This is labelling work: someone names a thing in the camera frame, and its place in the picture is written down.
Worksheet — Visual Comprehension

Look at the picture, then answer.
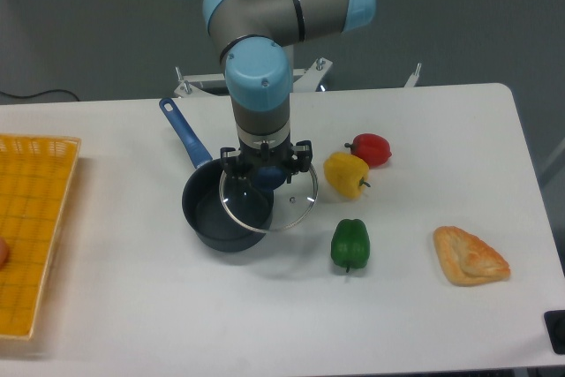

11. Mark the dark saucepan blue handle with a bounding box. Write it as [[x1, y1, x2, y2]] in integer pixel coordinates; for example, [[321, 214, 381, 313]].
[[159, 98, 265, 253]]

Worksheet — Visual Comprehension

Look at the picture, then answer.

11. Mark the green bell pepper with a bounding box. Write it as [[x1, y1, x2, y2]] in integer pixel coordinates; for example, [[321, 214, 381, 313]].
[[330, 219, 371, 273]]

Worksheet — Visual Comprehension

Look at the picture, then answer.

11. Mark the golden pastry turnover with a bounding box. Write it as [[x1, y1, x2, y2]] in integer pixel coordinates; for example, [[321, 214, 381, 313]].
[[433, 226, 511, 287]]

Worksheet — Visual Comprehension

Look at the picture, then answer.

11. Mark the yellow wicker basket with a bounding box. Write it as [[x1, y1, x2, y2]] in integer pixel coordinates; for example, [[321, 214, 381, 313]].
[[1, 134, 81, 340]]

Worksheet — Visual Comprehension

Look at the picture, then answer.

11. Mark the yellow bell pepper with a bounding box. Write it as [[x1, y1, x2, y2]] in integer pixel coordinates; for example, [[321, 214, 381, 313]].
[[323, 152, 369, 200]]

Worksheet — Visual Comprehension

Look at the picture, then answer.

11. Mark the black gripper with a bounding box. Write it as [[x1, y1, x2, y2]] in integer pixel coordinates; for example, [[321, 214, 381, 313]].
[[220, 139, 313, 184]]

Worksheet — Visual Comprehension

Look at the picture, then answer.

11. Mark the black cable on floor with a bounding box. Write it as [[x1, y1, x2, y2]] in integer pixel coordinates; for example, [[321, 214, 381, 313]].
[[0, 88, 81, 102]]

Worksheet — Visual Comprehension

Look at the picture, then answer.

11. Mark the red bell pepper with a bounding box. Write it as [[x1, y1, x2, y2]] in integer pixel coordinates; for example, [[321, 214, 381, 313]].
[[344, 133, 392, 169]]

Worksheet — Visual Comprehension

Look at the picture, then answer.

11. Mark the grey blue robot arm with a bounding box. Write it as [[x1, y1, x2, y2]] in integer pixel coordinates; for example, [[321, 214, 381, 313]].
[[202, 0, 376, 190]]

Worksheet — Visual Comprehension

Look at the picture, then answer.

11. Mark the white metal mounting frame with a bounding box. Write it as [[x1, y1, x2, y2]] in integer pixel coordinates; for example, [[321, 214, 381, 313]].
[[173, 57, 423, 99]]

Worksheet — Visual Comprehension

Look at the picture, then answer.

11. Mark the glass lid blue knob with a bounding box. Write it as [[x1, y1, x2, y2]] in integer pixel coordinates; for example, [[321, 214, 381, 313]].
[[219, 167, 319, 233]]

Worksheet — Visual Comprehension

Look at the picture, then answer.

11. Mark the black device at edge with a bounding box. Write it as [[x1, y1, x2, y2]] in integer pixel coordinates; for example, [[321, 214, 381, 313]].
[[544, 310, 565, 355]]

